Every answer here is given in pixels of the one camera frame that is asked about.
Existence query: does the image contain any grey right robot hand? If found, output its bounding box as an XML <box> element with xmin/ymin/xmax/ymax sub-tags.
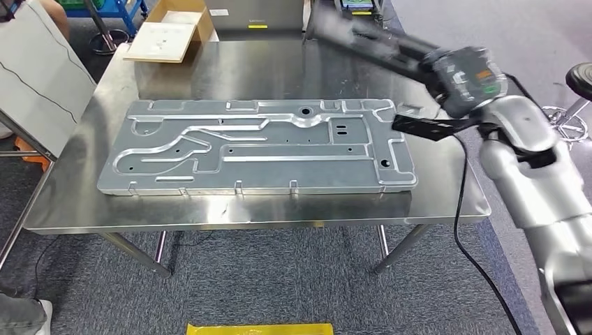
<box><xmin>423</xmin><ymin>46</ymin><xmax>509</xmax><ymax>119</ymax></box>

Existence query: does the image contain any open cardboard box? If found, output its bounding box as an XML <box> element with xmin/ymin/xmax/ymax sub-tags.
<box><xmin>124</xmin><ymin>0</ymin><xmax>216</xmax><ymax>64</ymax></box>

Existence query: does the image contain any white car body panel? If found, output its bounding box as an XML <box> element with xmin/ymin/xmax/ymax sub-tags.
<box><xmin>0</xmin><ymin>0</ymin><xmax>98</xmax><ymax>161</ymax></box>

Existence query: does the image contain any person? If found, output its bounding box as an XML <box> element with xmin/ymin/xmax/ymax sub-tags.
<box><xmin>0</xmin><ymin>291</ymin><xmax>54</xmax><ymax>335</ymax></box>

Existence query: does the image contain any steel stand frame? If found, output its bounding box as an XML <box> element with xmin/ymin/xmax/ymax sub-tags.
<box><xmin>0</xmin><ymin>110</ymin><xmax>57</xmax><ymax>271</ymax></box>

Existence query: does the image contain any black plastic plate part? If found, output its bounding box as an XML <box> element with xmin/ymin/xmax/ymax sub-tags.
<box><xmin>305</xmin><ymin>9</ymin><xmax>441</xmax><ymax>87</ymax></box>

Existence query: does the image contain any orange object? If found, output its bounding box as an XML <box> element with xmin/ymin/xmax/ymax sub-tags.
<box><xmin>13</xmin><ymin>136</ymin><xmax>50</xmax><ymax>173</ymax></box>

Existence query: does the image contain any blue cart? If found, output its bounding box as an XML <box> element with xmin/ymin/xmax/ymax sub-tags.
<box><xmin>60</xmin><ymin>0</ymin><xmax>149</xmax><ymax>38</ymax></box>

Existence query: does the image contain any stainless steel workbench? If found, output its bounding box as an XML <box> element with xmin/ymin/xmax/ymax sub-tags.
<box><xmin>23</xmin><ymin>27</ymin><xmax>492</xmax><ymax>278</ymax></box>

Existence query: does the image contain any black seat chrome stool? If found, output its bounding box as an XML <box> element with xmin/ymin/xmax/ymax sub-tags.
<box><xmin>542</xmin><ymin>62</ymin><xmax>592</xmax><ymax>143</ymax></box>

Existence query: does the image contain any yellow floor tape square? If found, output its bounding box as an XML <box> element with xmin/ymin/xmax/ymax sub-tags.
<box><xmin>186</xmin><ymin>322</ymin><xmax>335</xmax><ymax>335</ymax></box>

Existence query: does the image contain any grey stamped metal panel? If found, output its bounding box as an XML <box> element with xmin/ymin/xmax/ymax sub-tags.
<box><xmin>97</xmin><ymin>98</ymin><xmax>419</xmax><ymax>198</ymax></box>

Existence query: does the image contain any stanchion with dark base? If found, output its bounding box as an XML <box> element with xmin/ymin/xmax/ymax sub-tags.
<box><xmin>83</xmin><ymin>0</ymin><xmax>131</xmax><ymax>55</ymax></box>

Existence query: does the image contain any grey equipment case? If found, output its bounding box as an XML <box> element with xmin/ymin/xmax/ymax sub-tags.
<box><xmin>203</xmin><ymin>0</ymin><xmax>306</xmax><ymax>34</ymax></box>

